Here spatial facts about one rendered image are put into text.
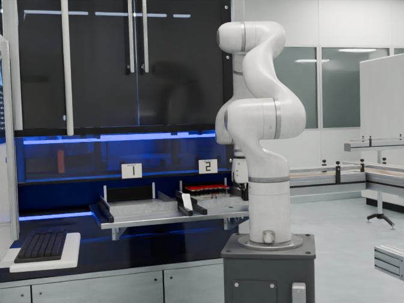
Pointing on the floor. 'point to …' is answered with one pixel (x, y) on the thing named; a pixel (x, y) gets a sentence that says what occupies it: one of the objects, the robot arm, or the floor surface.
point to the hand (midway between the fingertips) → (245, 195)
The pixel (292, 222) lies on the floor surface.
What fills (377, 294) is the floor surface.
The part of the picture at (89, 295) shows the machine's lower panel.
